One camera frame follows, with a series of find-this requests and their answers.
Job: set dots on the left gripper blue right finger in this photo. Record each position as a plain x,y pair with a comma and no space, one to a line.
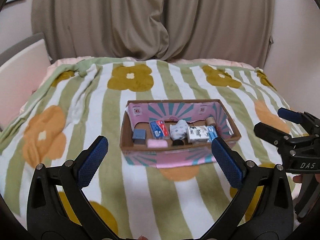
230,162

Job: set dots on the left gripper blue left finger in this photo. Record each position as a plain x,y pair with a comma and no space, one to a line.
89,160

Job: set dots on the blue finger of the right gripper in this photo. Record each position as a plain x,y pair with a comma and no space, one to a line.
270,134
292,116

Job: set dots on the white black patterned box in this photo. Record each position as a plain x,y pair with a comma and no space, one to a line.
197,134

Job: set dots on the beige cosmetic jar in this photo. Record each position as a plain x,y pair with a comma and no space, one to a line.
210,121

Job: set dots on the black KANS jar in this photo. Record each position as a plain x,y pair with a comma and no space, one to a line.
178,142

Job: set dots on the white patterned sock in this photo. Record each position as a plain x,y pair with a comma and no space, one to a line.
179,130

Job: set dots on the blue cosmetic box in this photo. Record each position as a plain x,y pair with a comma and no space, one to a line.
139,136

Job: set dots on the pink fluffy headband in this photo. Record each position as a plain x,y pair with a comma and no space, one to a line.
156,143

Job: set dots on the red blue floss pack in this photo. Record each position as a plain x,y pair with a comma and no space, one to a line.
159,130

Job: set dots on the white blue medicine box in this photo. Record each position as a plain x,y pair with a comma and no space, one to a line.
212,133

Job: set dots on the person's right hand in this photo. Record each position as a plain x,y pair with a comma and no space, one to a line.
299,178

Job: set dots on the pink cardboard box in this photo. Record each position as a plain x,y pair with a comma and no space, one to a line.
139,113

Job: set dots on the green striped floral blanket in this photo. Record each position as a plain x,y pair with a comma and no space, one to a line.
127,220

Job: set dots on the white padded headboard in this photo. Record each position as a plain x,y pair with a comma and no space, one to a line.
23,67

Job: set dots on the beige curtain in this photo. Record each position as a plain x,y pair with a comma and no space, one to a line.
234,30

